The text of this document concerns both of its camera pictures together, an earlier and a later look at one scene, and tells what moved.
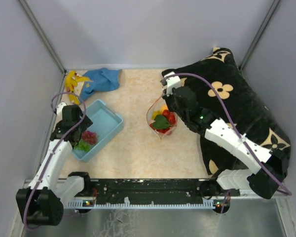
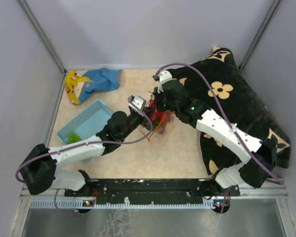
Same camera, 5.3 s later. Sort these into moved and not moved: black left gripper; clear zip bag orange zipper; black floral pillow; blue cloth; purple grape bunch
Moved: clear zip bag orange zipper; purple grape bunch; black left gripper
Not moved: blue cloth; black floral pillow
